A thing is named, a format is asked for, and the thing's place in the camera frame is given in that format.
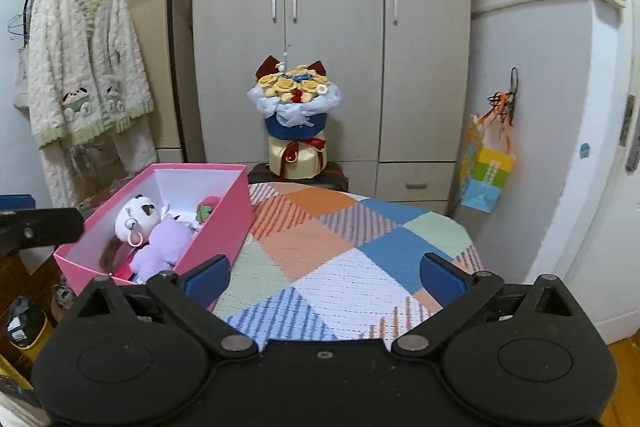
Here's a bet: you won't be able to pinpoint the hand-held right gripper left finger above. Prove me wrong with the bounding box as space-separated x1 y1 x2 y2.
69 254 260 362

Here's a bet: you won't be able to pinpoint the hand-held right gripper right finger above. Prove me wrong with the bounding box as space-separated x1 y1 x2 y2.
391 252 584 361

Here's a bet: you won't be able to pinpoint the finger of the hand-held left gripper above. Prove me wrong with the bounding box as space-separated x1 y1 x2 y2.
0 194 37 212
0 207 85 258

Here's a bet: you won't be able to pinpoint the pink cardboard box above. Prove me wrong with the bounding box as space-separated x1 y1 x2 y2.
53 163 256 298

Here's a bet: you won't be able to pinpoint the purple plush toy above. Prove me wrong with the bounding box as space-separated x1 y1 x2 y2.
129 214 198 283

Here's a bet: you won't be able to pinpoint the red strawberry plush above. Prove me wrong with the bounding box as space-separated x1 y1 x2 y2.
194 195 222 228

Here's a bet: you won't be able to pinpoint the red card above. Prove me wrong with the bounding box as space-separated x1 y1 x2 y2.
112 257 136 282

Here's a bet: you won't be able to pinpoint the panda plush toy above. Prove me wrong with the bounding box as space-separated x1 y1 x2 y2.
100 193 163 273

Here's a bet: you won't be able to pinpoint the colourful gift bag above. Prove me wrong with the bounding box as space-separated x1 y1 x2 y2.
459 92 517 214

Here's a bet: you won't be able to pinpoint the yellow plastic container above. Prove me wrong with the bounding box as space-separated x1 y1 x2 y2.
5 297 54 350

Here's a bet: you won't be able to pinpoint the cream fluffy pajama pants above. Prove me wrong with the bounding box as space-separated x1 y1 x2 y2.
40 114 158 208

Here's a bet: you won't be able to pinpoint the patchwork striped tablecloth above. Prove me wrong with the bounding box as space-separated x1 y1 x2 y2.
212 182 486 343

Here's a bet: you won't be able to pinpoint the canvas tote bag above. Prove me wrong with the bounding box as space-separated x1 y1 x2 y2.
12 47 31 110

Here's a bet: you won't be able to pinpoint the dark stool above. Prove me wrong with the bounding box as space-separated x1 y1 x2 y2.
248 161 349 194

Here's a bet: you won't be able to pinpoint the cream fluffy pajama jacket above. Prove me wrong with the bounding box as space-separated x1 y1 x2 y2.
25 0 156 150

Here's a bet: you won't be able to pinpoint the yellow flower bouquet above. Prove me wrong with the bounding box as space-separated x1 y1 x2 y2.
246 52 345 180

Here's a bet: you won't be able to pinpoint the beige wooden panel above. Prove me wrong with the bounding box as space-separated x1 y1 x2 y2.
70 0 196 162

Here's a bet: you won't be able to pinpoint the black clothes rack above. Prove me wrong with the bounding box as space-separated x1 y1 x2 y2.
27 0 193 165

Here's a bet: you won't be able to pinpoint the white door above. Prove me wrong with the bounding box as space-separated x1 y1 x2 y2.
520 0 640 348

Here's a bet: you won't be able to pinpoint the grey wardrobe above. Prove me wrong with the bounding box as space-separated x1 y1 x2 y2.
192 0 472 215

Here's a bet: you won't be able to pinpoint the metal door handle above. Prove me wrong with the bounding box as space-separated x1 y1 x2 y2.
619 94 640 174

